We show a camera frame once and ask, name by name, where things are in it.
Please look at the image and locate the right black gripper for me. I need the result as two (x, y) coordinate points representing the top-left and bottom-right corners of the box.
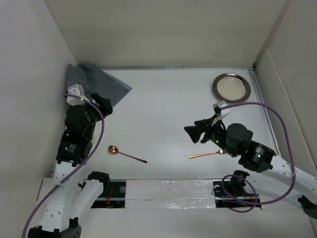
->
(183, 114), (236, 157)

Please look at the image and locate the grey striped cloth placemat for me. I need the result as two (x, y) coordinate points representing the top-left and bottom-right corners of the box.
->
(66, 63), (132, 107)

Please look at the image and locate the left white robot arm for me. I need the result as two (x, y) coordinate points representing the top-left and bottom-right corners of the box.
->
(22, 93), (113, 238)

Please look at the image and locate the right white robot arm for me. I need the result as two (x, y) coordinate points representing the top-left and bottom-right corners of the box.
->
(184, 117), (317, 219)

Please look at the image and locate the copper fork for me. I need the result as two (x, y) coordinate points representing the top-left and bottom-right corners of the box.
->
(188, 149), (226, 159)

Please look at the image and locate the copper spoon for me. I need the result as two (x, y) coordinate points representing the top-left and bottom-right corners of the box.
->
(108, 145), (148, 164)

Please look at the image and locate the round metal plate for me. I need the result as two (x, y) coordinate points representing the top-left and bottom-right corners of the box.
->
(212, 73), (251, 103)

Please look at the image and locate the white foil-covered front block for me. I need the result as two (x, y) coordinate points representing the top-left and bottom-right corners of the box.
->
(125, 179), (216, 209)

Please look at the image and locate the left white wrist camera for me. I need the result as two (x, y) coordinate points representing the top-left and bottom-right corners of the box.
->
(66, 84), (86, 106)

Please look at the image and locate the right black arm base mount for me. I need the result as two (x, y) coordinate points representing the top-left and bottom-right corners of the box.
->
(211, 177), (260, 209)

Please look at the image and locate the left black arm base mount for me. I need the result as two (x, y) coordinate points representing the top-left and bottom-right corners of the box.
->
(82, 171), (126, 209)

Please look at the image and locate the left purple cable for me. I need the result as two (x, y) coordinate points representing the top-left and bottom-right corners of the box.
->
(21, 93), (105, 238)

